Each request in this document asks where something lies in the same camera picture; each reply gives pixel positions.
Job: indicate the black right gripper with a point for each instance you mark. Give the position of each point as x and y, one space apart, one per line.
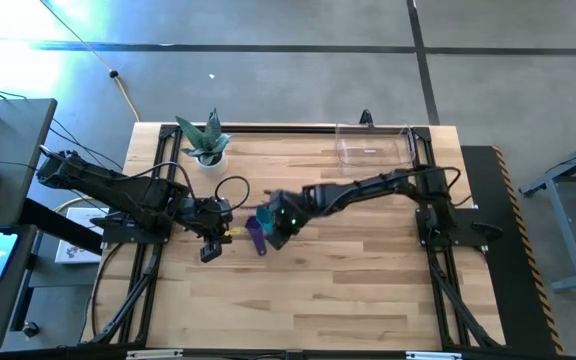
295 212

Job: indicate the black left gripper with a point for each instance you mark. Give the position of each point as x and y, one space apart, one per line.
205 217

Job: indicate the teal measuring cup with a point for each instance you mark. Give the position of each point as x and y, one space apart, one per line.
264 219

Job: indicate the purple measuring cup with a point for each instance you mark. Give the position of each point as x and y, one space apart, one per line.
257 237

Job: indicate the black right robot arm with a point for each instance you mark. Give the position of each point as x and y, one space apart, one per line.
378 185

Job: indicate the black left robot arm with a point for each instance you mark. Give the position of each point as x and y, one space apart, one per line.
118 190

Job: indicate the clear plastic basket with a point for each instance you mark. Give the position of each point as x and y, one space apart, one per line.
368 150

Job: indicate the white plant pot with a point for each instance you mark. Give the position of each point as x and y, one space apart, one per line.
213 167

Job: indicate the green snake plant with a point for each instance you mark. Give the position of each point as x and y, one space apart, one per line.
203 140

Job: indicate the white printed paper box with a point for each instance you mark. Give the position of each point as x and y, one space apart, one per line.
75 250

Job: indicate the black slanted stand beam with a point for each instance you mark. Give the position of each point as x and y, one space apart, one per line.
58 225

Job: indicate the black caster wheel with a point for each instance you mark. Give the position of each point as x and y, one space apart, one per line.
30 330

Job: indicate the grey side desk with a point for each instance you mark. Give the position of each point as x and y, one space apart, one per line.
13 150

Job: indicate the black hazard-striped floor mat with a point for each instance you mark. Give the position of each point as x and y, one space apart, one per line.
508 300

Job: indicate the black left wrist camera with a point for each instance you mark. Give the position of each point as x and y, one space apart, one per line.
210 250

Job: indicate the black aluminium table frame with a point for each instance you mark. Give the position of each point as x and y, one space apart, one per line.
318 129

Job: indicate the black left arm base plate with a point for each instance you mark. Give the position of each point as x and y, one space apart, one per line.
128 232

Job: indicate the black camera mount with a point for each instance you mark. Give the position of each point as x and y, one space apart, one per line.
366 117

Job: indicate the white edge bracket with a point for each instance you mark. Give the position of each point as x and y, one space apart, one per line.
433 356
154 355

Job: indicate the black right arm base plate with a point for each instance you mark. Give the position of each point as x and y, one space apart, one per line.
468 235

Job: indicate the blue-grey metal table frame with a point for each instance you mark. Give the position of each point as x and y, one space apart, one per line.
565 225

